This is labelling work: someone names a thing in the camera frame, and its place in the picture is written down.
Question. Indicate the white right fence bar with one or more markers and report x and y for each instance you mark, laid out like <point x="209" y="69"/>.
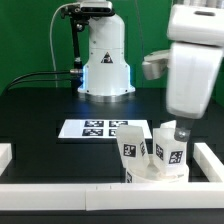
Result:
<point x="209" y="163"/>

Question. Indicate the white marker sheet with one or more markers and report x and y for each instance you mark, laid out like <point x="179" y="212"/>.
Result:
<point x="98" y="128"/>

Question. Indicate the white left fence bar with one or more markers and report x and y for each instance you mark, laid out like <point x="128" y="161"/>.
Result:
<point x="5" y="156"/>

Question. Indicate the grey depth camera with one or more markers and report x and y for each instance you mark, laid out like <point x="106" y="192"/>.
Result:
<point x="97" y="8"/>

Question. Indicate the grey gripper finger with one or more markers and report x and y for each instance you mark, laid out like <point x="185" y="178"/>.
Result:
<point x="183" y="129"/>

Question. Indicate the black camera stand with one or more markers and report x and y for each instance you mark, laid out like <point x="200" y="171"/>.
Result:
<point x="78" y="22"/>

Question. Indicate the white front fence bar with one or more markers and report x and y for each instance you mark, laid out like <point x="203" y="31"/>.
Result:
<point x="88" y="197"/>

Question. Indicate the white round stool seat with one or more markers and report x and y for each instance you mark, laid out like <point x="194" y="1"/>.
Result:
<point x="153" y="176"/>

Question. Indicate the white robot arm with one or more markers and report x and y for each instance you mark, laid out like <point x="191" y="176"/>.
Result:
<point x="107" y="51"/>

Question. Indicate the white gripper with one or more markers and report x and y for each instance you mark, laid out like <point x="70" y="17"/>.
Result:
<point x="193" y="59"/>

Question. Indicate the white fence bar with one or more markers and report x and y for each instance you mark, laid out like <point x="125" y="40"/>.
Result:
<point x="5" y="156"/>
<point x="209" y="163"/>
<point x="88" y="197"/>

